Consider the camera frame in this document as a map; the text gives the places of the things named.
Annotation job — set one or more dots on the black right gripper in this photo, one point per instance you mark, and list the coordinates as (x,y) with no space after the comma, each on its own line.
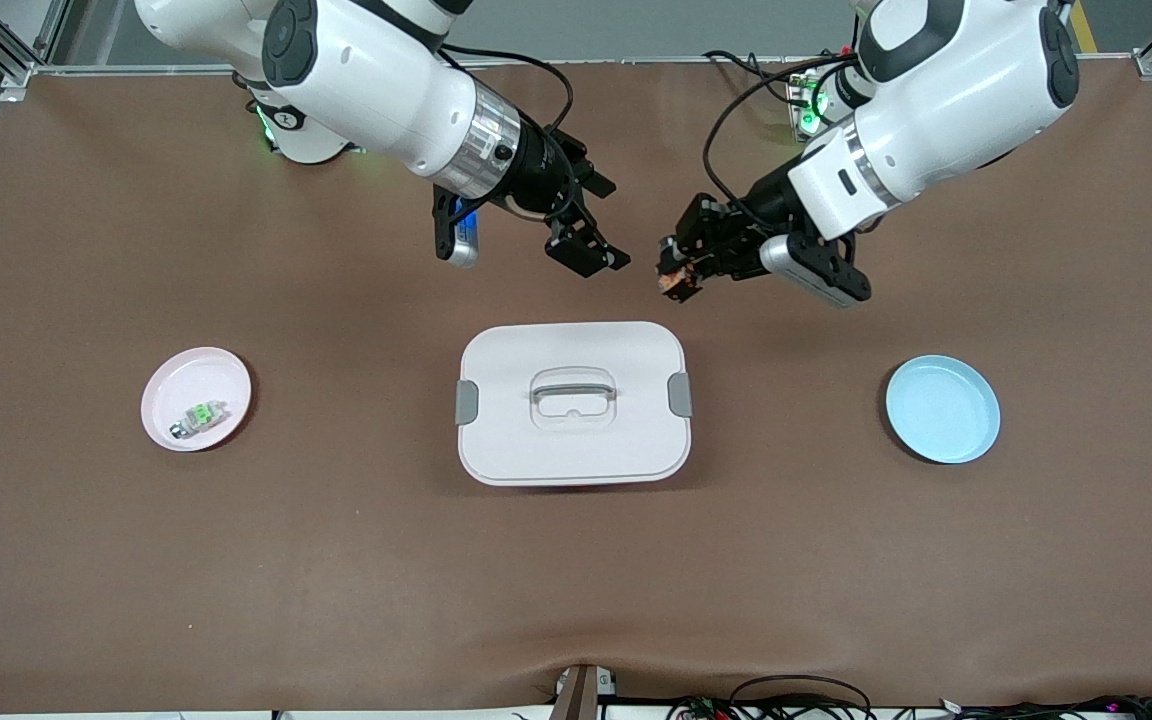
(539,170)

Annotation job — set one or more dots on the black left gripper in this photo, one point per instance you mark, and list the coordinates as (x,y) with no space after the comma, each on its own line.
(758,217)

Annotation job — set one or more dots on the orange and black switch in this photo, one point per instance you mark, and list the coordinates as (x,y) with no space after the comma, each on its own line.
(678,285)

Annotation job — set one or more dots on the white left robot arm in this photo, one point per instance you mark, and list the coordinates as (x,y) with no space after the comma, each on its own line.
(936,110)

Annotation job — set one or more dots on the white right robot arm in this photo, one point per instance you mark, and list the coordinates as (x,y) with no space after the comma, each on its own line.
(376,90)

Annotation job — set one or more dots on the white lidded box grey clips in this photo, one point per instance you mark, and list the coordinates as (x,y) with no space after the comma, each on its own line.
(576,440)

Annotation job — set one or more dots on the light blue round plate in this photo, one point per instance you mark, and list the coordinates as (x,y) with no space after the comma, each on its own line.
(941,410)

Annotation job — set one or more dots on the pink round plate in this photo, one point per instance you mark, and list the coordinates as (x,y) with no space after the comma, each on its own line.
(171,395)

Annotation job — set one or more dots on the silver table edge rail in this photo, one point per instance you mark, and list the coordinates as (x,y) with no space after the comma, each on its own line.
(636,62)

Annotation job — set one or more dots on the green and clear switch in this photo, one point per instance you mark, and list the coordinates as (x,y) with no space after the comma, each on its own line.
(201,412)

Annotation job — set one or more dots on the camera mount post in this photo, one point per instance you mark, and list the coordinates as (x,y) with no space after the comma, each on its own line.
(581,695)

